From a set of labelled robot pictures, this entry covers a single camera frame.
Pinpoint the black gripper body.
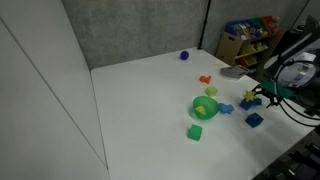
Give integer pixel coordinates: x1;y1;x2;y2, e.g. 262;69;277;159
261;79;295;100

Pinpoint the teal green toy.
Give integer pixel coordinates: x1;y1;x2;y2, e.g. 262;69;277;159
251;97;264;107

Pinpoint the yellow spiky toy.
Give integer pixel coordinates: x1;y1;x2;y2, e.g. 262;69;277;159
242;90;258;103

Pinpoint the blue elephant toy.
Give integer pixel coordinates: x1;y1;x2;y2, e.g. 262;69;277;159
218;102;235;115

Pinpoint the light green toy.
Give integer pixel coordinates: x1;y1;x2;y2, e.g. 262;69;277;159
204;85;219;98

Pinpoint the wooden toy shelf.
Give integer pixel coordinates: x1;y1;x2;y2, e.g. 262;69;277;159
215;15;287;69

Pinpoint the orange toy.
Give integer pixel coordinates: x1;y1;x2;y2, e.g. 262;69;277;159
199;75;212;85

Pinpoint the green translucent bowl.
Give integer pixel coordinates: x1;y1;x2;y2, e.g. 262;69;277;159
192;95;221;121

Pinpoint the blue toy bin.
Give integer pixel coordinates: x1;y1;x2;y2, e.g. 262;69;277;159
224;18;264;42

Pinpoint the red toy bin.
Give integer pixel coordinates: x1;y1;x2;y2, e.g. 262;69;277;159
262;15;281;34

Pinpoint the blue perforated block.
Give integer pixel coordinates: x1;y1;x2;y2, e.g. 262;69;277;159
238;99;254;112

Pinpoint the dark blue cube block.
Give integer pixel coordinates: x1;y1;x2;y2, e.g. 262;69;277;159
245;112;265;129

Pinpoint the grey flat object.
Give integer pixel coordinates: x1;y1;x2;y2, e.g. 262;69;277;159
219;65;250;80

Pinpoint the black equipment under table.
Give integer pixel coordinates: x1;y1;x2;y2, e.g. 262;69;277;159
258;131;320;180

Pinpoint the green cube block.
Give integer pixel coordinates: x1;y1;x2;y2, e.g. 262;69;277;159
187;123;203;142

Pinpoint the dark blue ball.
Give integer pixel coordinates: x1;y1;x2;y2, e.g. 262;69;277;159
179;50;190;61

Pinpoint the black vertical pole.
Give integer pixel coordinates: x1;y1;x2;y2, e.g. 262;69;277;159
197;0;212;51

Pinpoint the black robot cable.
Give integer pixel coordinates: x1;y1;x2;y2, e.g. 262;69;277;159
273;59;320;128

